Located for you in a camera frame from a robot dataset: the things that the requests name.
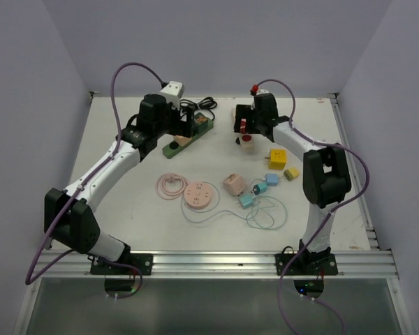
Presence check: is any dark green cube adapter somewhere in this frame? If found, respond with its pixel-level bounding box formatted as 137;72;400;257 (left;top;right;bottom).
194;112;209;129

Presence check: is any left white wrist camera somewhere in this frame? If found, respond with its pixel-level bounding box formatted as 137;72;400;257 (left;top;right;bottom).
160;81;184;108

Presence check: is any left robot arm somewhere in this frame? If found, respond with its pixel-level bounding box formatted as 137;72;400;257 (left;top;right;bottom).
45;94;196;274

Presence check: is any light blue thin cable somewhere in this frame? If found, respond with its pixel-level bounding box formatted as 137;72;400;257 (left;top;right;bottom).
180;177;266;224

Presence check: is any light teal charger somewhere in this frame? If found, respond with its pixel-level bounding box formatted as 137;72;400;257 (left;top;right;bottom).
237;193;256;209

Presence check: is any yellow cube adapter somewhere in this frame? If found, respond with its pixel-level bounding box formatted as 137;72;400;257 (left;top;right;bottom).
265;149;287;170

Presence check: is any light pink cube adapter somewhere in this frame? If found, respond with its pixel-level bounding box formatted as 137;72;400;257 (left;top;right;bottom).
223;173;246;196

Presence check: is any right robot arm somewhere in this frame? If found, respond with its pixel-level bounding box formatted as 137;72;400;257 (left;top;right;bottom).
233;90;352;274

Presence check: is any light blue charger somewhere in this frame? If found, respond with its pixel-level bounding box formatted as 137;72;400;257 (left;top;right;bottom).
265;173;281;187

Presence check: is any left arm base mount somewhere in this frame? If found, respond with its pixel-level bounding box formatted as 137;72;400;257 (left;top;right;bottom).
87;251;154;276

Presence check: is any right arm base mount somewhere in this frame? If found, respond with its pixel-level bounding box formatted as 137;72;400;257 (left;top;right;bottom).
274;246;339;276

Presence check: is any teal thin cable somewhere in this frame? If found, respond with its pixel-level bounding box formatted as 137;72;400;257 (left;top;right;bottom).
246;195;288;231

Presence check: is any green power strip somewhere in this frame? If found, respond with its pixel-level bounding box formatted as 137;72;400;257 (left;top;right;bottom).
161;113;214;160

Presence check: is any olive yellow charger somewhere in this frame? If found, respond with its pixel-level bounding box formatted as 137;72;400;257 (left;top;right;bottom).
284;167;300;181

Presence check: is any aluminium rail frame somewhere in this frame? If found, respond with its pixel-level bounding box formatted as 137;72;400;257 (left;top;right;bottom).
35;250;399;279

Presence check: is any pink socket cord with plug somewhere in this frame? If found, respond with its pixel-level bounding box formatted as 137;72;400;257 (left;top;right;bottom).
156;173;189;200

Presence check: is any beige wooden power strip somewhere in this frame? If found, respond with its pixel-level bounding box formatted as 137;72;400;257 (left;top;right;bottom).
233;117;254;154

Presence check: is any black cord of green strip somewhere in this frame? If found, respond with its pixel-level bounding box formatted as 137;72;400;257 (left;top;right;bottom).
179;96;218;119

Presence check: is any pink round socket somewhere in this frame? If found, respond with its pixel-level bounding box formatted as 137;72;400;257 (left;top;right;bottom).
183;181;213;209

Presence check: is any teal dual usb charger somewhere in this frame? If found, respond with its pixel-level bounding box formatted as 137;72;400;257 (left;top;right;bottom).
251;181;268;195

